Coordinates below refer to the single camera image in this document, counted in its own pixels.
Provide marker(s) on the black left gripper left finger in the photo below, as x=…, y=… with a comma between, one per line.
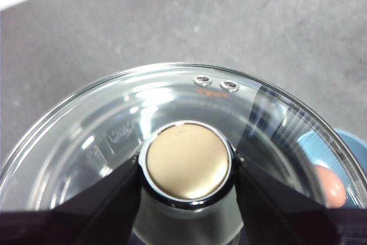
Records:
x=86, y=219

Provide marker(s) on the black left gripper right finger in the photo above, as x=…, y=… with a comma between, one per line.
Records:
x=286, y=219

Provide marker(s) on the beige egg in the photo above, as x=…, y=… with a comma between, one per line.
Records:
x=332, y=187

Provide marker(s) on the glass lid with green knob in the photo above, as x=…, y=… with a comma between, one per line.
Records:
x=187, y=161

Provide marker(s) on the pale green electric steamer pot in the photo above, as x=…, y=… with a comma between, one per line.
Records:
x=86, y=156

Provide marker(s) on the blue ribbed bowl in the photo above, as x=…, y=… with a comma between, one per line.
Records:
x=315, y=147

